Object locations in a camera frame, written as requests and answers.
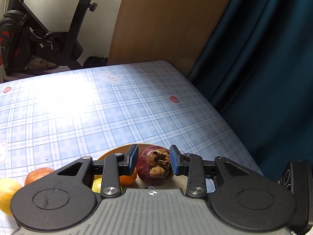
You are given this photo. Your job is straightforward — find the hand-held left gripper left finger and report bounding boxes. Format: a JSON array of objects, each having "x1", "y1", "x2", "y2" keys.
[{"x1": 57, "y1": 144, "x2": 139, "y2": 198}]

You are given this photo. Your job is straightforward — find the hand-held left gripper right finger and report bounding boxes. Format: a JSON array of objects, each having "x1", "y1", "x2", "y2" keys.
[{"x1": 169, "y1": 144, "x2": 264, "y2": 197}]

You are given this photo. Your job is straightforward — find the cream round plate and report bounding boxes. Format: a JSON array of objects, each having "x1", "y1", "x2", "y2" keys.
[{"x1": 94, "y1": 143, "x2": 217, "y2": 194}]

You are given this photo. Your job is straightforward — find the dark purple mangosteen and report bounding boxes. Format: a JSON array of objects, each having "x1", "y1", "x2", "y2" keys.
[{"x1": 136, "y1": 146, "x2": 174, "y2": 185}]

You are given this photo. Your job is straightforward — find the orange tangerine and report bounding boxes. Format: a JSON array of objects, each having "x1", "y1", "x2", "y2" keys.
[{"x1": 119, "y1": 169, "x2": 137, "y2": 186}]

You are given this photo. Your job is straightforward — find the small yellow-green fruit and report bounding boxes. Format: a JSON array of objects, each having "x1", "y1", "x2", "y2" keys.
[{"x1": 92, "y1": 177, "x2": 103, "y2": 194}]

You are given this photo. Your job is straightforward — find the blue plaid tablecloth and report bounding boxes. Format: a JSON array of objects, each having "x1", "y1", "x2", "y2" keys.
[{"x1": 0, "y1": 60, "x2": 266, "y2": 235}]

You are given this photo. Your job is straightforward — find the red apple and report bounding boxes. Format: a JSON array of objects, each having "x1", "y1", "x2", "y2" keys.
[{"x1": 24, "y1": 167, "x2": 56, "y2": 186}]

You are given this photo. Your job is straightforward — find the dark bag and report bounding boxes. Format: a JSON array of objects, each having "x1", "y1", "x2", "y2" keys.
[{"x1": 83, "y1": 56, "x2": 108, "y2": 68}]

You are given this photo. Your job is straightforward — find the dark teal curtain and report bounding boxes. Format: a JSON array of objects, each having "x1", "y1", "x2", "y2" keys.
[{"x1": 187, "y1": 0, "x2": 313, "y2": 184}]

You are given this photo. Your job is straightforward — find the small yellow lemon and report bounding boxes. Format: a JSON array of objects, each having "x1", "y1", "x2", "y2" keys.
[{"x1": 0, "y1": 178, "x2": 23, "y2": 216}]

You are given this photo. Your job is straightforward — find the brown shoe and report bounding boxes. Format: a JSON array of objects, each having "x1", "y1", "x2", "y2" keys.
[{"x1": 26, "y1": 56, "x2": 59, "y2": 71}]

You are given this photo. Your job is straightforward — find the wooden board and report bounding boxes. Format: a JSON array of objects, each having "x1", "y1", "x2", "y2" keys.
[{"x1": 108, "y1": 0, "x2": 241, "y2": 77}]

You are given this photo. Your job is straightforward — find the black exercise bike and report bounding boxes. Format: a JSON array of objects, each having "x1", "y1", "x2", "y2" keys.
[{"x1": 0, "y1": 0, "x2": 128, "y2": 77}]

